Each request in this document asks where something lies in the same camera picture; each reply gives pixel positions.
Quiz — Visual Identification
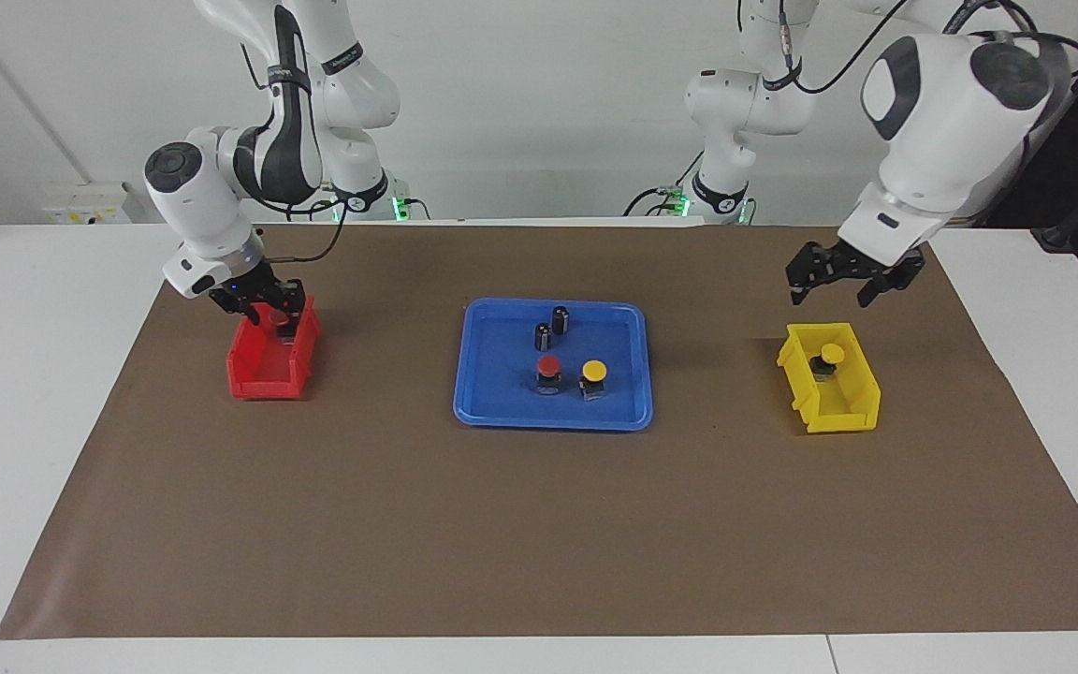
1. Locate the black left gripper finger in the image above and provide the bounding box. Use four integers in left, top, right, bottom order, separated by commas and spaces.
857, 271, 919, 308
786, 243, 830, 306

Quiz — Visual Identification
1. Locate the blue plastic tray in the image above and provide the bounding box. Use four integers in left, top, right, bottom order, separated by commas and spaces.
453, 298, 655, 432

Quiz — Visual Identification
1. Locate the red plastic bin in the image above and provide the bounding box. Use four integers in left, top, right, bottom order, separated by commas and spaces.
226, 294, 323, 402

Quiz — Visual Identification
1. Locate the yellow plastic bin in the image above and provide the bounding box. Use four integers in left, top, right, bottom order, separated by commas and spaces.
776, 322, 882, 435

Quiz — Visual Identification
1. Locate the brown table mat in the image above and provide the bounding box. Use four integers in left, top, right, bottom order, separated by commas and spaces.
0, 223, 1078, 640

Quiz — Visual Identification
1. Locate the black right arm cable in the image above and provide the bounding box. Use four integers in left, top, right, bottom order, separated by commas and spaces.
240, 37, 349, 265

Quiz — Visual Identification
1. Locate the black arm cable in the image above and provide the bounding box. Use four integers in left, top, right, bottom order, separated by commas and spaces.
778, 0, 1078, 95
240, 37, 349, 265

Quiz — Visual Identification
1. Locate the black right base cable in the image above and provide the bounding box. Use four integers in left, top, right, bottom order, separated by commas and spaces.
284, 181, 336, 223

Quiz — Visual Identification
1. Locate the black base cable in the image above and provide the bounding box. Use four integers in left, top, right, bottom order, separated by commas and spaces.
284, 181, 336, 223
621, 145, 708, 218

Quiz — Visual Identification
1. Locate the black left base cable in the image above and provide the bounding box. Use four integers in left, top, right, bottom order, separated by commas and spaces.
621, 145, 708, 218

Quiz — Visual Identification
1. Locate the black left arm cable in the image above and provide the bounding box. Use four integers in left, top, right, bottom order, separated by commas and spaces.
778, 0, 1078, 95

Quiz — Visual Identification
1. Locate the white wall socket box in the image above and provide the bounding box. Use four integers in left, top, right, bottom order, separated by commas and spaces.
43, 181, 152, 226

